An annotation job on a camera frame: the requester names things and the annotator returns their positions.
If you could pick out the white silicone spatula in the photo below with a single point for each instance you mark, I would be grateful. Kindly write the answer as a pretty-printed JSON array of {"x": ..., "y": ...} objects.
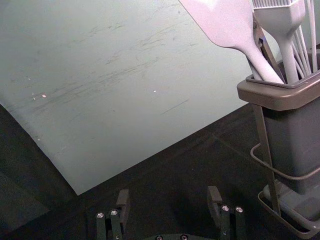
[{"x": 225, "y": 22}]

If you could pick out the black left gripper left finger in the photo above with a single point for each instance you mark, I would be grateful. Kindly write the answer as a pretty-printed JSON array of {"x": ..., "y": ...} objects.
[{"x": 122, "y": 200}]

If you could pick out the plain pale wall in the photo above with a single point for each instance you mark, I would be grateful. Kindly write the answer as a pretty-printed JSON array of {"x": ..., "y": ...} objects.
[{"x": 100, "y": 75}]

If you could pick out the white silicone whisk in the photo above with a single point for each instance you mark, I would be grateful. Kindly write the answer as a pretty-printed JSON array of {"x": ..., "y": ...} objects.
[{"x": 303, "y": 55}]

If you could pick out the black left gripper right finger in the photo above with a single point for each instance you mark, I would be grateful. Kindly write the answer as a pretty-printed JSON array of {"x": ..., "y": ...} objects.
[{"x": 214, "y": 197}]

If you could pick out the black table cloth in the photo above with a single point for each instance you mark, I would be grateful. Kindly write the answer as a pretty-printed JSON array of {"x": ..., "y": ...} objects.
[{"x": 175, "y": 175}]

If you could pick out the white silicone basting brush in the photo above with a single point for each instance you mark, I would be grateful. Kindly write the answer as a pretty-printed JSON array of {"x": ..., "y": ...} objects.
[{"x": 280, "y": 22}]

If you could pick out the grey utensil holder brown rim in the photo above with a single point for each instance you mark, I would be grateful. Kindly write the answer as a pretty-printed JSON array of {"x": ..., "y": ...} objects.
[{"x": 295, "y": 130}]

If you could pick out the black rack with steel bars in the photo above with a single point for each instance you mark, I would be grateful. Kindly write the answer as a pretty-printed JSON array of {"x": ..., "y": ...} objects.
[{"x": 267, "y": 150}]

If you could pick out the steel kitchen tongs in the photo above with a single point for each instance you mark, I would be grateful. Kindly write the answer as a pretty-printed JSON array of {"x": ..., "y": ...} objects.
[{"x": 265, "y": 45}]

